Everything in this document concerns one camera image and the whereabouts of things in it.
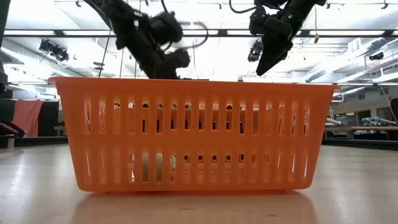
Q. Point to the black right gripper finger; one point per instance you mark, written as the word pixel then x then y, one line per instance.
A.
pixel 270 56
pixel 283 56

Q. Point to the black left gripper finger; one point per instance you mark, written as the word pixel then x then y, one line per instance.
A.
pixel 157 71
pixel 177 59

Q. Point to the orange plastic basket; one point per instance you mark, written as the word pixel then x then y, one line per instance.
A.
pixel 199 140

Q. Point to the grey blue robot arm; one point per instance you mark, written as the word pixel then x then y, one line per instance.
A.
pixel 335 122
pixel 377 120

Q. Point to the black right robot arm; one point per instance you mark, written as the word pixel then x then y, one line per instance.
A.
pixel 304 9

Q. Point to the black ceiling spotlight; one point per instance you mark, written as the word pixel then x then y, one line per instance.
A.
pixel 255 51

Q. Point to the black stage light cluster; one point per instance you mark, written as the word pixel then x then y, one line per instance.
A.
pixel 57 53

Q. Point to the black ceiling device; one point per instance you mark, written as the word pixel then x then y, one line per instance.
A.
pixel 377 56

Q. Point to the long ceiling light fixture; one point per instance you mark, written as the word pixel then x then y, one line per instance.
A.
pixel 388 32

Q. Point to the wooden workbench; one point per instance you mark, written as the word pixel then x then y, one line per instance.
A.
pixel 367 128

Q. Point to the low bench with items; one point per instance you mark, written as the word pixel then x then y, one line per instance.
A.
pixel 60 129

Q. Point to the black partition panel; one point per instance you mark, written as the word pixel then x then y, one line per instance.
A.
pixel 49 118

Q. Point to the red hanging cloth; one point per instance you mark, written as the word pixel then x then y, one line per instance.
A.
pixel 28 116

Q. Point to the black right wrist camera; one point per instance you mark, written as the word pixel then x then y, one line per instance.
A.
pixel 257 21

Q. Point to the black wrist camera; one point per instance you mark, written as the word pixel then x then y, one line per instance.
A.
pixel 166 29
pixel 257 21

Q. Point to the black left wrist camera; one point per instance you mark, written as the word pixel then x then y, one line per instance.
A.
pixel 166 29

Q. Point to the white ventilation duct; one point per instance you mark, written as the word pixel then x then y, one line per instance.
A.
pixel 317 76

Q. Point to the white frame peg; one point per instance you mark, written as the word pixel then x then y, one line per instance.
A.
pixel 11 141

